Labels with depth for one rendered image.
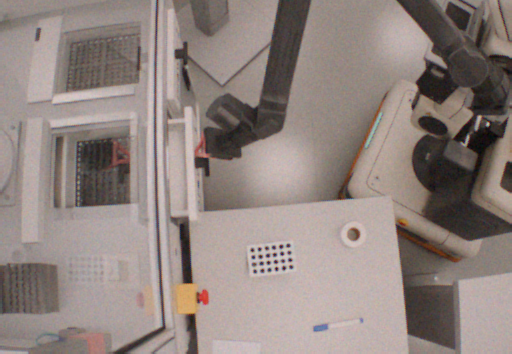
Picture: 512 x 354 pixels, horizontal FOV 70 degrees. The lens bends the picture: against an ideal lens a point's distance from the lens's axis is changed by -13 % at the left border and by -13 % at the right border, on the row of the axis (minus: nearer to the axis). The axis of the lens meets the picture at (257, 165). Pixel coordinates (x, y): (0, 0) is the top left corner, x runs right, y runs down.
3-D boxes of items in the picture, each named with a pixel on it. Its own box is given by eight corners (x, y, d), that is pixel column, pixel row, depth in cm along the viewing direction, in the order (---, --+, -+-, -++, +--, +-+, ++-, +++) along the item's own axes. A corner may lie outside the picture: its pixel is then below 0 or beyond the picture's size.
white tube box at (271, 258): (291, 241, 113) (293, 240, 109) (295, 271, 111) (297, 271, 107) (246, 246, 113) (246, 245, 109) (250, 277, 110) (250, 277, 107)
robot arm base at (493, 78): (506, 115, 75) (516, 71, 78) (493, 90, 71) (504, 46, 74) (471, 115, 83) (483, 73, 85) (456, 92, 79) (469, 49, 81)
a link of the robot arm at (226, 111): (282, 129, 86) (282, 103, 92) (242, 96, 81) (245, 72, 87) (242, 156, 93) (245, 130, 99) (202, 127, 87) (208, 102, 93)
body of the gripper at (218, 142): (202, 128, 98) (221, 117, 93) (235, 135, 105) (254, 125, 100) (203, 154, 96) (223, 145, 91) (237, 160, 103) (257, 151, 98)
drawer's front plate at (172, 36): (179, 28, 123) (173, 7, 113) (180, 114, 116) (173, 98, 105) (173, 29, 123) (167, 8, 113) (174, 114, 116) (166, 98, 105)
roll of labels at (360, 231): (339, 249, 113) (342, 248, 109) (337, 223, 114) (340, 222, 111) (363, 247, 113) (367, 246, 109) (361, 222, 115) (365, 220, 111)
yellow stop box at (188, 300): (200, 282, 102) (196, 283, 95) (202, 311, 100) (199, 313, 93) (180, 283, 102) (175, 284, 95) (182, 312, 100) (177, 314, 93)
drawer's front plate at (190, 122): (196, 121, 116) (191, 105, 105) (202, 225, 108) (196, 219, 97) (190, 121, 115) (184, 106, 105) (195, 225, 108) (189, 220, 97)
